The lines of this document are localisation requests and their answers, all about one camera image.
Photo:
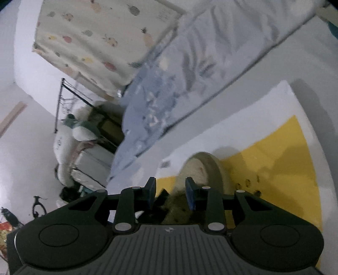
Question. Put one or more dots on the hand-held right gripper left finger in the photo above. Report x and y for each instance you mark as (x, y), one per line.
(151, 193)

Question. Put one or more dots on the cardboard box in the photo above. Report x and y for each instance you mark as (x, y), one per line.
(108, 127)

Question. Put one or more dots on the silver foil wrapper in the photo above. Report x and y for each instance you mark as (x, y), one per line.
(120, 93)

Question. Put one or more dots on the white and yellow mailing bag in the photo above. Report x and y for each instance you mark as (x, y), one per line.
(277, 158)

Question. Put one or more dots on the grey and white plush toy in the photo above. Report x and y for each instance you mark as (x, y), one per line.
(68, 137)

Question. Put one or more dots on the blue printed duvet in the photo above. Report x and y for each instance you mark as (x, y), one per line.
(198, 66)

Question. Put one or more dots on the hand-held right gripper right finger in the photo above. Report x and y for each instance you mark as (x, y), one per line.
(190, 195)

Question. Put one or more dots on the white quilted storage bag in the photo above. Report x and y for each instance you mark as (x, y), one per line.
(92, 164)

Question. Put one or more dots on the olive and beige shoe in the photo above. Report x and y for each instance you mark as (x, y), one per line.
(206, 169)

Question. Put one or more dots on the black metal clothes rack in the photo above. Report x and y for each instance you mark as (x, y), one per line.
(59, 105)

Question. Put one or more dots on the pineapple print cloth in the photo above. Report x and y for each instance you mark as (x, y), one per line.
(105, 34)

